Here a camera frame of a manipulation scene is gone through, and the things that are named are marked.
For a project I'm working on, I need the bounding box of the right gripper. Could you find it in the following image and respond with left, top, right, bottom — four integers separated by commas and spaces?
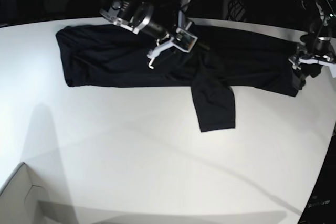
147, 0, 193, 69

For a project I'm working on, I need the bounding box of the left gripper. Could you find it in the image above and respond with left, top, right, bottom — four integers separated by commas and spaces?
288, 43, 335, 78

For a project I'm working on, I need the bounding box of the black t-shirt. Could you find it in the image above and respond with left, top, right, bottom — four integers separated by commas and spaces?
56, 25, 299, 132

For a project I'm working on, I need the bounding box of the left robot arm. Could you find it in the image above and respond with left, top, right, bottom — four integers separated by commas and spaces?
289, 0, 335, 78

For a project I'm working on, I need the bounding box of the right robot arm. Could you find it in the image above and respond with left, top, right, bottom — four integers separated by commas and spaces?
100, 0, 198, 69

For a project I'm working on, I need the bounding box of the white cardboard box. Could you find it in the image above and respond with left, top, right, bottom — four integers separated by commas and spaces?
1, 163, 58, 223

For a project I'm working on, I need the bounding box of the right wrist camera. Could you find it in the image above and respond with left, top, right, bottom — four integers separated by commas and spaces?
173, 27, 198, 53

